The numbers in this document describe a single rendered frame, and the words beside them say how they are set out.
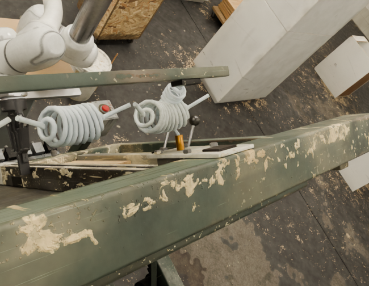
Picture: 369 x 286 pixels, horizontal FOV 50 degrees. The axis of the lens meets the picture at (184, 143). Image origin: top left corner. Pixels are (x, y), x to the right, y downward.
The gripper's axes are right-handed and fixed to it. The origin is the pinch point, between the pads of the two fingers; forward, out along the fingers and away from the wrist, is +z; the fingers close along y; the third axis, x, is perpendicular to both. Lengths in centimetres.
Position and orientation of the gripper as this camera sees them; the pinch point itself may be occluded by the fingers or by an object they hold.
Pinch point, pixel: (23, 163)
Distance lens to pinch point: 133.1
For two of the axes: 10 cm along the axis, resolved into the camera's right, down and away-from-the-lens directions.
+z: 1.3, 9.9, 0.8
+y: 7.0, -0.3, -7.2
